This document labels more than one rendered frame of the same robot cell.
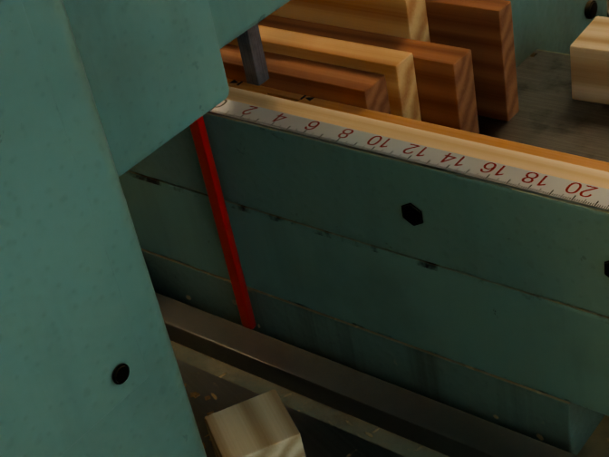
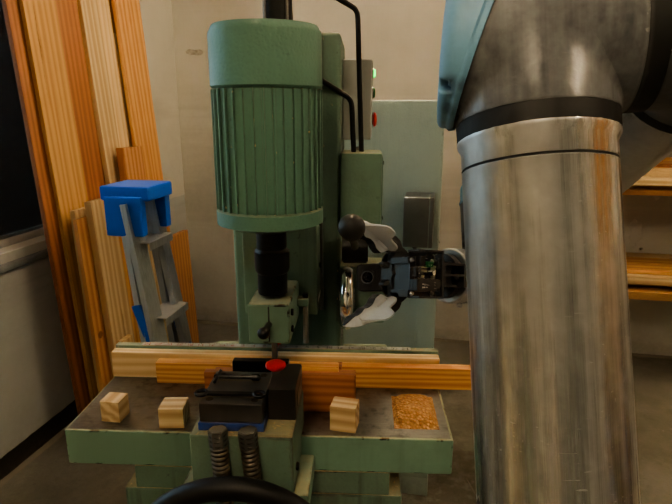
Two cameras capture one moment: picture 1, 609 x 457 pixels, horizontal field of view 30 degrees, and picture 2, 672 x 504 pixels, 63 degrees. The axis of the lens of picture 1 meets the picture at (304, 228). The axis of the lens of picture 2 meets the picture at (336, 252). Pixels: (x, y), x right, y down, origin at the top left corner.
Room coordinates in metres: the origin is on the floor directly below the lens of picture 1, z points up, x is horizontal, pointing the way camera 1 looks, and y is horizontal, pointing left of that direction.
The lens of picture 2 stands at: (1.30, -0.52, 1.38)
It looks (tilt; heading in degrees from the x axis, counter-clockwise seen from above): 15 degrees down; 138
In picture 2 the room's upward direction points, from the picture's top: straight up
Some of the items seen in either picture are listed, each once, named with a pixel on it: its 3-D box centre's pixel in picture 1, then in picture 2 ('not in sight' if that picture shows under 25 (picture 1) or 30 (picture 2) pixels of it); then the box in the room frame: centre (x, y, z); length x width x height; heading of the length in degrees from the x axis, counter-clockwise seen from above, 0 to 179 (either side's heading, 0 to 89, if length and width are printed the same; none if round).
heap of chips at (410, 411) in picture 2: not in sight; (414, 407); (0.78, 0.12, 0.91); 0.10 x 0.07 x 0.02; 135
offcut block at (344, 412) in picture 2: not in sight; (344, 414); (0.73, 0.01, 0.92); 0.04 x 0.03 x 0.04; 35
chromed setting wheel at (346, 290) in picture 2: not in sight; (346, 297); (0.54, 0.19, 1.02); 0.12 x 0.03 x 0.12; 135
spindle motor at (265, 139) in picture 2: not in sight; (268, 129); (0.55, 0.01, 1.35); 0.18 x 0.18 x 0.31
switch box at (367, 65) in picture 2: not in sight; (357, 100); (0.42, 0.33, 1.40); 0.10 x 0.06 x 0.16; 135
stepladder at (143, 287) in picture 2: not in sight; (167, 356); (-0.34, 0.19, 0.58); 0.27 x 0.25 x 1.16; 38
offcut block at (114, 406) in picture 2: not in sight; (114, 407); (0.47, -0.25, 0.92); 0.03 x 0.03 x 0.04; 40
